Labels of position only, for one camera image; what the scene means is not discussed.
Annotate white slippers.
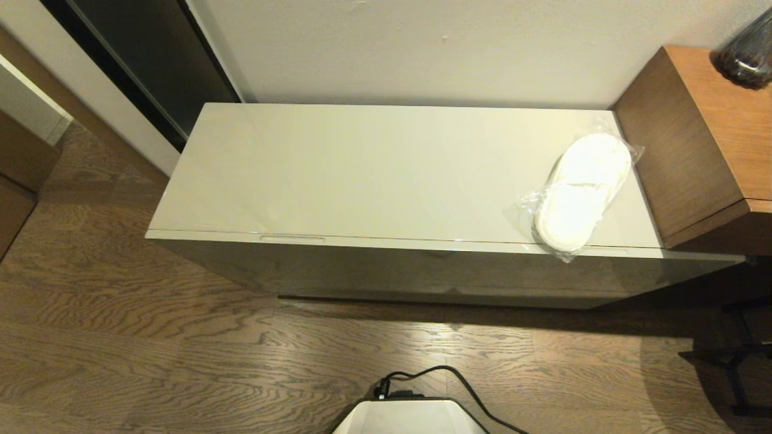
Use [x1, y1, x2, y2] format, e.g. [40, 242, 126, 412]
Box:
[504, 118, 645, 263]

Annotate beige glossy cabinet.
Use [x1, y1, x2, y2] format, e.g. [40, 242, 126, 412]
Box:
[145, 102, 748, 311]

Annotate dark door panel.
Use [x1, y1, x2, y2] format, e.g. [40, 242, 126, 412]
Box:
[39, 0, 242, 154]

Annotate brown wooden desk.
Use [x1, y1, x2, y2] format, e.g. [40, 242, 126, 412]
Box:
[612, 47, 772, 257]

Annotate wooden cabinet with white top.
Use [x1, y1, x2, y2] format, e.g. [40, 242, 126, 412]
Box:
[0, 54, 73, 260]

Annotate black metal stand legs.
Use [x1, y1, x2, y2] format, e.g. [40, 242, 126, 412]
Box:
[679, 295, 772, 420]

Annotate dark glass vase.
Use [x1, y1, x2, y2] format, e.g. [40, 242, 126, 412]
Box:
[710, 9, 772, 91]

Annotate black power cable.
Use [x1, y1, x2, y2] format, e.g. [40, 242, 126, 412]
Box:
[373, 366, 528, 434]

